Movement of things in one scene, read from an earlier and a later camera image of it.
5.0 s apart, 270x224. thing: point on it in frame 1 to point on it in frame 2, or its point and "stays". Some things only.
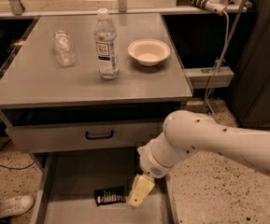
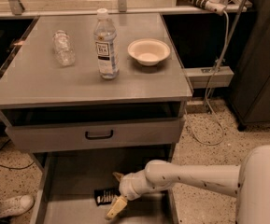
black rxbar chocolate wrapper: x=112 y=195 stays
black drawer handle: x=99 y=137 stays
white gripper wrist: x=151 y=166 to x=129 y=185
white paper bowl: x=149 y=51 stays
